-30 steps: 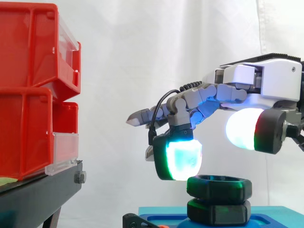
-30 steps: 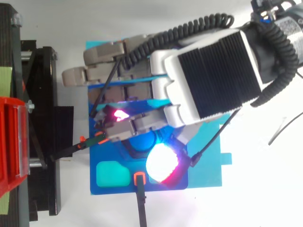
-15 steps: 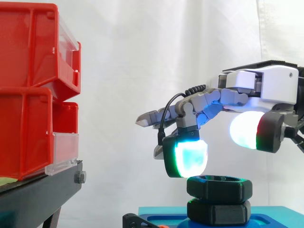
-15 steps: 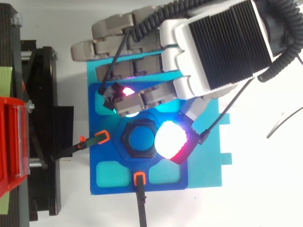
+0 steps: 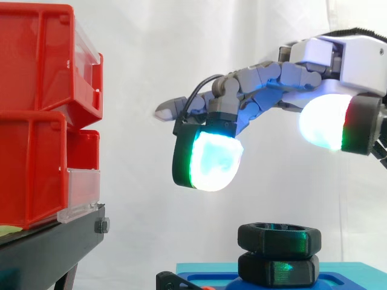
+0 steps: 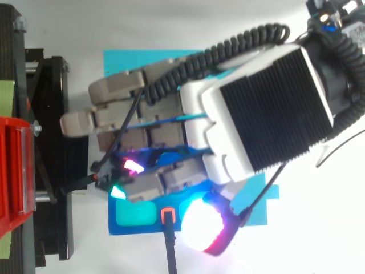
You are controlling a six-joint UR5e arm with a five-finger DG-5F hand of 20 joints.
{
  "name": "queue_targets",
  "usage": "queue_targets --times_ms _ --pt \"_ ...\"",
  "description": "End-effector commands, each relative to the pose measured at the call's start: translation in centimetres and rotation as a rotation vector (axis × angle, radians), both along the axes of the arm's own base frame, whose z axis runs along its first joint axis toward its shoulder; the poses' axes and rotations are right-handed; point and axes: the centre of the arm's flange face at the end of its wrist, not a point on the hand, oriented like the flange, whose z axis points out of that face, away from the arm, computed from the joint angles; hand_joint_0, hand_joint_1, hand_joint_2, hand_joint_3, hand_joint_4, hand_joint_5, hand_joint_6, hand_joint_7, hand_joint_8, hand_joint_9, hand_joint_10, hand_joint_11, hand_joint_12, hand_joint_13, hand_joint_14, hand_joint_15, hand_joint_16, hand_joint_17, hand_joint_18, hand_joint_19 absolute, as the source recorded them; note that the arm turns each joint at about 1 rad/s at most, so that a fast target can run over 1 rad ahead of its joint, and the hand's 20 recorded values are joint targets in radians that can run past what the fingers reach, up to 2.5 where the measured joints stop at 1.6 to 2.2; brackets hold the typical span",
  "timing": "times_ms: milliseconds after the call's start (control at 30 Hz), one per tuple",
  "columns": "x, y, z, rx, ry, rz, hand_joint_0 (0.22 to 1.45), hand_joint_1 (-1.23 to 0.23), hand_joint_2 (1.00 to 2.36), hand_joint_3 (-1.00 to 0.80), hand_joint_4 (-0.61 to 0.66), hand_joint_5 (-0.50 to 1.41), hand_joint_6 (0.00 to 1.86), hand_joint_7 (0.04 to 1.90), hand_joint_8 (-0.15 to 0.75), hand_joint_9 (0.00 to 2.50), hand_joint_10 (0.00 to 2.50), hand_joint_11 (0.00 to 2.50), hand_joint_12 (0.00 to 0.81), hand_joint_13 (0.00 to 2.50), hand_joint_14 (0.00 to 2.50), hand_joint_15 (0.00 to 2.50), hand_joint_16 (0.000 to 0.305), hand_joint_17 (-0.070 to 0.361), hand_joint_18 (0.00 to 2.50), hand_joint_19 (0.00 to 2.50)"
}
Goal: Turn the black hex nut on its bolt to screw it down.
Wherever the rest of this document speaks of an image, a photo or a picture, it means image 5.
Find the blue plate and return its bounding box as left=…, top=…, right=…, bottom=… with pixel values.
left=177, top=271, right=347, bottom=290

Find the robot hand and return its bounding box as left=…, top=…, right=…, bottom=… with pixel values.
left=154, top=27, right=387, bottom=192

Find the large black hex nut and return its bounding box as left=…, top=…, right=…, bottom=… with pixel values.
left=237, top=222, right=322, bottom=259
left=238, top=251, right=320, bottom=287

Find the black-and-orange clip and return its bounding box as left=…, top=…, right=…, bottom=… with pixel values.
left=155, top=271, right=212, bottom=290

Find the red bin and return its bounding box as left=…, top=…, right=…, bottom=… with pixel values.
left=0, top=4, right=104, bottom=121
left=0, top=110, right=101, bottom=230

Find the turquoise plate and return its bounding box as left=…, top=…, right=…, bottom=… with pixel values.
left=175, top=261, right=387, bottom=290

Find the black stand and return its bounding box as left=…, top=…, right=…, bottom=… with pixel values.
left=0, top=202, right=110, bottom=290

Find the thin black cable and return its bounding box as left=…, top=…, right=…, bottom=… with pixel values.
left=181, top=74, right=225, bottom=121

